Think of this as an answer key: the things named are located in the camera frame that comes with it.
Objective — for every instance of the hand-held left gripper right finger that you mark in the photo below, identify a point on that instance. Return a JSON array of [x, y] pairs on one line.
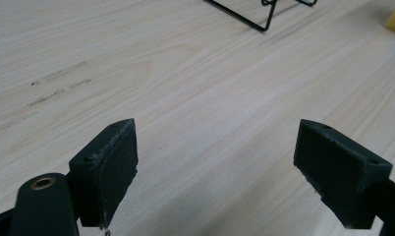
[[339, 173]]

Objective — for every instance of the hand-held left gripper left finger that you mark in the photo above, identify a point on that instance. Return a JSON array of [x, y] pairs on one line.
[[107, 173]]

